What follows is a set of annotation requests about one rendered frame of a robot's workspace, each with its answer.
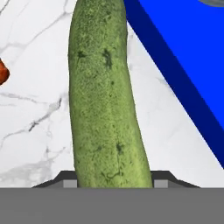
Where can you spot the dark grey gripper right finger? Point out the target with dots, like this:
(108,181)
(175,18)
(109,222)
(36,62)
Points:
(163,178)

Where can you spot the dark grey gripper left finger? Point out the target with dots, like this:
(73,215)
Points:
(66,178)

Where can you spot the green cucumber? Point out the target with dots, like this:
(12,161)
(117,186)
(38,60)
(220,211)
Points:
(102,102)

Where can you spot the blue tray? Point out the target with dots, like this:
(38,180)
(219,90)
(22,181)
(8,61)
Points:
(186,52)

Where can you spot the grey bowl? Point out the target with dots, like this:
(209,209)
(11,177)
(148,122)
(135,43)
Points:
(214,2)

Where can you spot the orange carrot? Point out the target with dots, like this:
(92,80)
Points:
(3,73)

